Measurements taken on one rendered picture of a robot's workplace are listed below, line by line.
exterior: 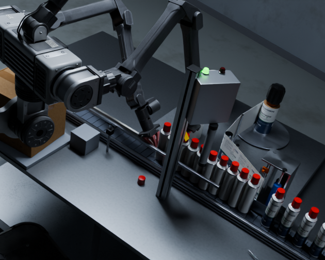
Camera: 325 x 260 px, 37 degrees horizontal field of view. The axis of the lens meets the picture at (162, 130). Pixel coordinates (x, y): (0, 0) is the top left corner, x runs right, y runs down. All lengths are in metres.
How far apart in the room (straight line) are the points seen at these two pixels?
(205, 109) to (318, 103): 3.22
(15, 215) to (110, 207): 0.90
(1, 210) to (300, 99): 3.13
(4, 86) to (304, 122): 3.06
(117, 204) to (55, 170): 0.33
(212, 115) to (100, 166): 0.66
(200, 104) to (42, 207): 1.40
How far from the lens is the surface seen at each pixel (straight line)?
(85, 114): 2.51
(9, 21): 1.89
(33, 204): 2.94
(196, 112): 1.85
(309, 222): 2.05
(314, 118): 4.75
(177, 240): 2.06
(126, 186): 2.22
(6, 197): 2.99
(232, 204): 2.18
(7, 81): 2.29
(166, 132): 2.21
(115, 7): 2.27
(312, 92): 5.17
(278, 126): 2.77
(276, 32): 5.66
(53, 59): 1.67
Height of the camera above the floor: 2.37
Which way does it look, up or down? 37 degrees down
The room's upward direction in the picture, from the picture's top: 13 degrees clockwise
